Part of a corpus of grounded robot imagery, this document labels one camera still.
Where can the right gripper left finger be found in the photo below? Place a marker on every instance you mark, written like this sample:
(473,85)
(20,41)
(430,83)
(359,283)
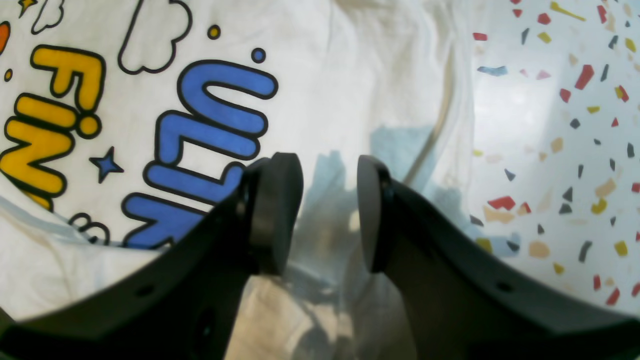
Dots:
(182,305)

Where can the white printed T-shirt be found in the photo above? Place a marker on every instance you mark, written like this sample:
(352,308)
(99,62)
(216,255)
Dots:
(124,121)

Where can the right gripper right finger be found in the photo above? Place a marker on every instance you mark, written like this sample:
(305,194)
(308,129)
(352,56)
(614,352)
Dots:
(462,303)

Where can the terrazzo pattern tablecloth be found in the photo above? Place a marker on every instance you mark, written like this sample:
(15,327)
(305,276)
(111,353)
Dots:
(551,182)

